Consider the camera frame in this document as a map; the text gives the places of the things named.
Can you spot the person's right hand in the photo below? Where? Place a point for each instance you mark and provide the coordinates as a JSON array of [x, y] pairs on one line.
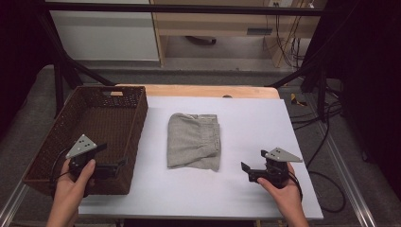
[[282, 197]]

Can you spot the grey label on desk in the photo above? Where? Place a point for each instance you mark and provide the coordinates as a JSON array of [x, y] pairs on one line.
[[259, 31]]

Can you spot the yellow and black tape piece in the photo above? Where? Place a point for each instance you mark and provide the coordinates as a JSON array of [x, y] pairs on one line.
[[296, 100]]

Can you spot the brown wicker basket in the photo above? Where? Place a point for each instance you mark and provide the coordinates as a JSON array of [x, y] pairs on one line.
[[94, 123]]

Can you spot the white cabinet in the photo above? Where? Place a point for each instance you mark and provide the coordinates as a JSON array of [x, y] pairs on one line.
[[104, 34]]

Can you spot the aluminium rail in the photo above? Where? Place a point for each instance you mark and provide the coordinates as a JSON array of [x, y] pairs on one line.
[[346, 176], [11, 205]]

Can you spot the wooden table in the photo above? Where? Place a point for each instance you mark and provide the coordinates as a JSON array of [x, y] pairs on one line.
[[205, 91]]

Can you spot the black horizontal frame bar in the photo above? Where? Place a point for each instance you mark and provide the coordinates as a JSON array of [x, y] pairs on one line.
[[189, 8]]

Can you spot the black tripod stand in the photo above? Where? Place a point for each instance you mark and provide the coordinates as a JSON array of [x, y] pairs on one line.
[[63, 69], [315, 75]]

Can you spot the dark object under desk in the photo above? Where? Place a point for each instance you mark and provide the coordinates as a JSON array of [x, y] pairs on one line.
[[201, 40]]

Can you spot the white table sheet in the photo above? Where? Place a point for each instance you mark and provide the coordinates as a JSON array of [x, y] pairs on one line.
[[246, 126]]

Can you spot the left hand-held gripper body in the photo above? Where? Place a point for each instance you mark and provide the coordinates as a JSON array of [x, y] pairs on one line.
[[82, 147]]

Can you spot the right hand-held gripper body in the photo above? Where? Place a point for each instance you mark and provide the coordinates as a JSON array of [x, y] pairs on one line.
[[277, 167]]

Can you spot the black curtain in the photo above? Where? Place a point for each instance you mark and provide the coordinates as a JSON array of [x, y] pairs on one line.
[[369, 78], [19, 56]]

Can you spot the light wooden desk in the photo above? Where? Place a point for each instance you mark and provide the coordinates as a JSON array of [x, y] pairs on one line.
[[214, 23]]

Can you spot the grey pants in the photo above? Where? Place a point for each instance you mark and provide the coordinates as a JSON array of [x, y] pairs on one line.
[[192, 142]]

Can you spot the person's left hand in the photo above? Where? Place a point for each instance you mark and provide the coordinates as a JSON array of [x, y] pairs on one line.
[[71, 186]]

